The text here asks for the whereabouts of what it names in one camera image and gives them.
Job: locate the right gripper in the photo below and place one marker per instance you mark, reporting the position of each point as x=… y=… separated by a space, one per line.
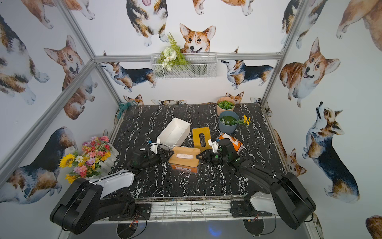
x=210 y=158

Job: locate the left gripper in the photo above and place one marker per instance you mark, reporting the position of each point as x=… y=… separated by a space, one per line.
x=161 y=156

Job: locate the orange tissue pack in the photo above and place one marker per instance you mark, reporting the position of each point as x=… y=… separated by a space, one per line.
x=185 y=168
x=238 y=145

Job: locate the clear plastic tissue box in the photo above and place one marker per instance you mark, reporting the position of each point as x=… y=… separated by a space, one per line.
x=184 y=159

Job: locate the light wooden slotted lid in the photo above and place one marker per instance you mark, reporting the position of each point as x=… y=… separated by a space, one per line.
x=185 y=156

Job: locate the white rectangular tissue box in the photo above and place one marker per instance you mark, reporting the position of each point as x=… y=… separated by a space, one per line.
x=175 y=133

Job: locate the yellow wooden slotted lid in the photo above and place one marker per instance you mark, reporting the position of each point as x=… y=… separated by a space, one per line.
x=201 y=137

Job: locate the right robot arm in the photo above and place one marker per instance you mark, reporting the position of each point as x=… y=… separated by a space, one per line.
x=282 y=195

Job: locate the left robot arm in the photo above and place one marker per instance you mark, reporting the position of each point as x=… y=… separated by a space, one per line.
x=86 y=201

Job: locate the blue-grey plant pot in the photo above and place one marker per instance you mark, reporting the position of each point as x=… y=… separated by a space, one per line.
x=228 y=122

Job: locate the yellow artificial flower sprig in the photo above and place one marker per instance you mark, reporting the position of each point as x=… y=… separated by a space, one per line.
x=244 y=121

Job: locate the pink plant pot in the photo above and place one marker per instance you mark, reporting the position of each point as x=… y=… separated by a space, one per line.
x=225 y=104

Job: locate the colourful flower bouquet planter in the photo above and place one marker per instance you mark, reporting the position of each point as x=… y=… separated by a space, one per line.
x=96 y=156

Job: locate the green cloth at corner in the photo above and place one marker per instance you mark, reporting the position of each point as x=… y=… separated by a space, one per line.
x=122 y=108

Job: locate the white flowers with fern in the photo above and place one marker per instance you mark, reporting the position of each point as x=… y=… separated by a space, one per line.
x=171 y=58

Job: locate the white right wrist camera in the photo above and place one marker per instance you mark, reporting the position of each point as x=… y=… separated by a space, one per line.
x=214 y=145

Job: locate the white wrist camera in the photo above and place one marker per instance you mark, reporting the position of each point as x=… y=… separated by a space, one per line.
x=214 y=145
x=154 y=146

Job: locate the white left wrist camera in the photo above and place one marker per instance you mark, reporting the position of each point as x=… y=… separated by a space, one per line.
x=154 y=146

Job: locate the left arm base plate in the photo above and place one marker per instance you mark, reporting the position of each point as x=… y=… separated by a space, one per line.
x=133 y=211

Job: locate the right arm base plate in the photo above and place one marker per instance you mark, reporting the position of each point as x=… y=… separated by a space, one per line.
x=242 y=209

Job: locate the white wire wall basket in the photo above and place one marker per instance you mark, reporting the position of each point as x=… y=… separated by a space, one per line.
x=199 y=66

